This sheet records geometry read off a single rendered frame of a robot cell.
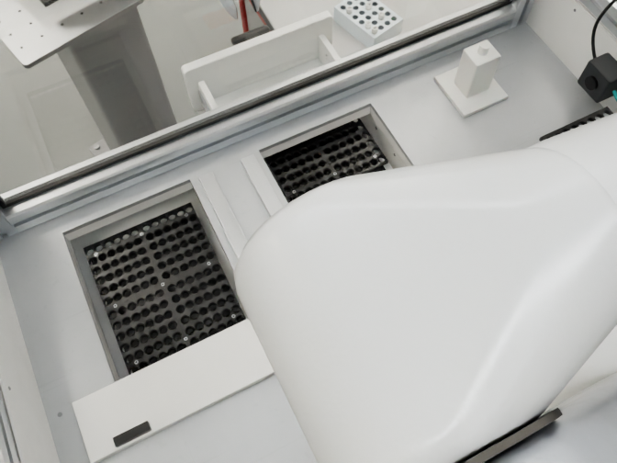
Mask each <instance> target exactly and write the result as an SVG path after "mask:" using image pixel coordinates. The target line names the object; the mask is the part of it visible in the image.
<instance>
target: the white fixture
mask: <svg viewBox="0 0 617 463"><path fill-rule="evenodd" d="M500 58H501V56H500V54H499V53H498V52H497V50H496V49H495V48H494V47H493V46H492V45H491V43H490V42H489V41H488V40H484V41H481V42H479V43H478V44H475V45H473V46H470V47H468V48H466V49H464V50H463V53H462V57H461V60H460V63H459V66H458V67H456V68H454V69H452V70H450V71H447V72H445V73H441V74H439V75H437V76H435V77H434V81H435V82H436V84H437V85H438V86H439V87H440V88H441V89H442V90H443V92H444V93H445V95H446V96H447V97H448V99H449V100H450V101H451V102H452V104H453V105H454V107H455V108H456V109H457V110H458V112H459V113H460V114H461V116H462V117H463V118H465V117H468V116H470V115H472V114H474V113H477V112H478V111H480V110H483V109H485V108H487V107H491V106H493V105H495V104H497V103H499V102H501V101H503V100H506V99H507V98H508V95H507V94H506V93H505V92H504V90H503V89H502V88H501V87H500V86H499V84H498V83H497V82H496V81H495V79H494V78H493V77H494V74H495V72H496V70H497V67H498V65H499V60H500Z"/></svg>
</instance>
